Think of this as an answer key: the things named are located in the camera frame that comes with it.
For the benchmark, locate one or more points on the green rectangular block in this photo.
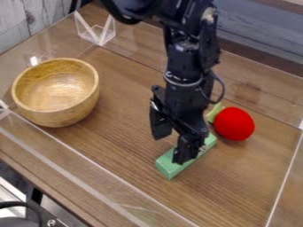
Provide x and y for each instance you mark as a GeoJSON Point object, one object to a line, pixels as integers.
{"type": "Point", "coordinates": [171, 169]}

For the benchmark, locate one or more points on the clear acrylic tray wall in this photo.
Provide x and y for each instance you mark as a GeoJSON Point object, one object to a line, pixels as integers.
{"type": "Point", "coordinates": [101, 199]}

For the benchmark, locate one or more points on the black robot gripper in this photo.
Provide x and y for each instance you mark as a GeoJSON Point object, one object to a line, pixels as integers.
{"type": "Point", "coordinates": [177, 107]}

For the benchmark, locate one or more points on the red plush tomato toy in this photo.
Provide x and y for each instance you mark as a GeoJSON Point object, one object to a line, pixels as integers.
{"type": "Point", "coordinates": [232, 122]}

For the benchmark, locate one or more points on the brown wooden bowl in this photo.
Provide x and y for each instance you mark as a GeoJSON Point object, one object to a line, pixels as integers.
{"type": "Point", "coordinates": [56, 92]}

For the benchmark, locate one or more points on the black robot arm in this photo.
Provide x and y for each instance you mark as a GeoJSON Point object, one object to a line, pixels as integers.
{"type": "Point", "coordinates": [188, 23]}

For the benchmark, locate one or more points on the black metal table frame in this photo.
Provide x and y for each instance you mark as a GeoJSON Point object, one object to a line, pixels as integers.
{"type": "Point", "coordinates": [37, 213]}

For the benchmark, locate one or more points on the clear acrylic corner bracket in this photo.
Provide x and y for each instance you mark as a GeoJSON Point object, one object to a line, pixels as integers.
{"type": "Point", "coordinates": [96, 34]}

